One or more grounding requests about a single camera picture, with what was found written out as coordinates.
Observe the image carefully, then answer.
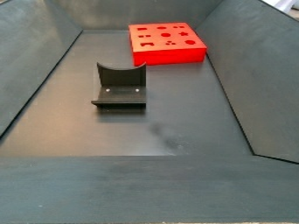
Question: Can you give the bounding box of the red shape sorting board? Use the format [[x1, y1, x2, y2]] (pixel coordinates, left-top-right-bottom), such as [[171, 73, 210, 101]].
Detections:
[[128, 23, 207, 66]]

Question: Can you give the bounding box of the black curved holder stand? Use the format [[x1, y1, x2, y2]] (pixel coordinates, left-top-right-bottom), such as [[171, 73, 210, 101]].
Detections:
[[91, 64, 146, 107]]

